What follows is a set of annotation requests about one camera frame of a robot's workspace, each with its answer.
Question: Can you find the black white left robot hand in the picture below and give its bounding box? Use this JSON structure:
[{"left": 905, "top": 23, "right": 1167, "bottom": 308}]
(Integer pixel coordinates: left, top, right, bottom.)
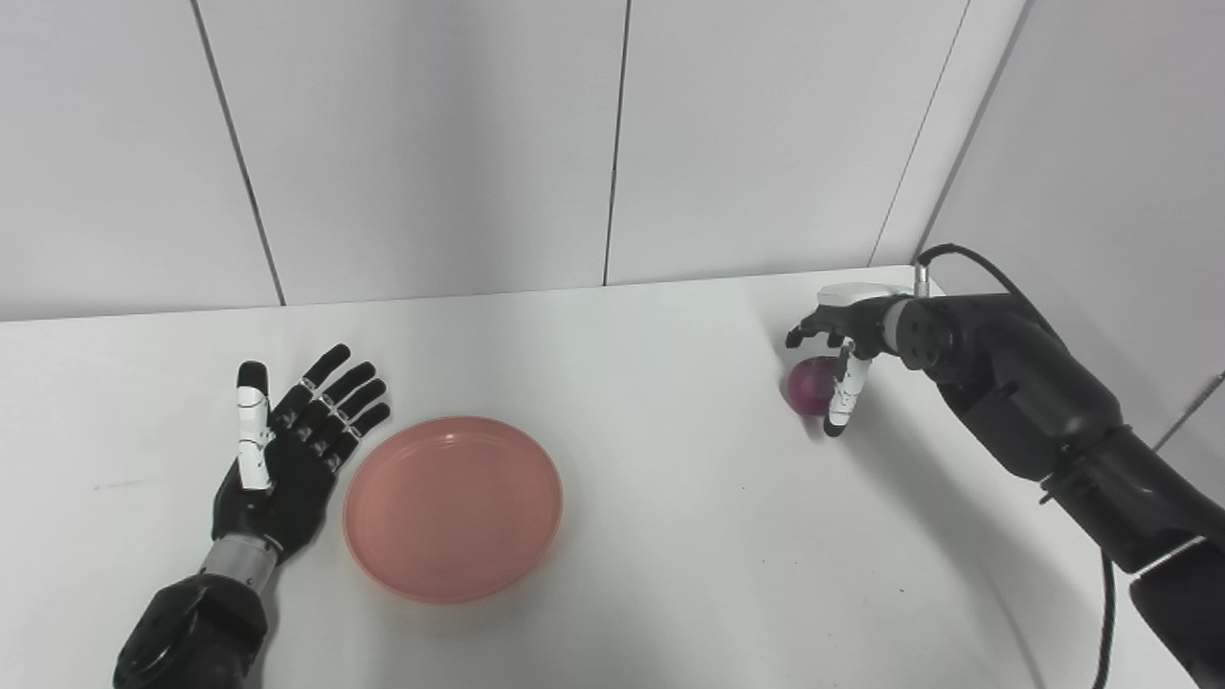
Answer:
[{"left": 211, "top": 344, "right": 391, "bottom": 567}]

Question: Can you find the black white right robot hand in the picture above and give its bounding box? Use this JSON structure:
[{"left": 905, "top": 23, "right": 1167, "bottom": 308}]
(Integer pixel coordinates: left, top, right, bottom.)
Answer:
[{"left": 785, "top": 283, "right": 911, "bottom": 439}]

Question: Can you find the purple onion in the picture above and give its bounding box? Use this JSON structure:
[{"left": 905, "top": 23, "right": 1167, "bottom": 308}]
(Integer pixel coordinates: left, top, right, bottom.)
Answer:
[{"left": 788, "top": 357, "right": 843, "bottom": 417}]

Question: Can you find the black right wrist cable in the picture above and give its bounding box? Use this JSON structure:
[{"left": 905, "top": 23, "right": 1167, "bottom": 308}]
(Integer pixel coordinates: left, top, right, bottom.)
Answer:
[{"left": 913, "top": 243, "right": 1119, "bottom": 689}]

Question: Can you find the pink round plate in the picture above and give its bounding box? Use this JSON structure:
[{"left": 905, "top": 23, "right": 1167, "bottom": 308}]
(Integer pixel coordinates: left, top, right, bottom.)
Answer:
[{"left": 343, "top": 415, "right": 564, "bottom": 605}]

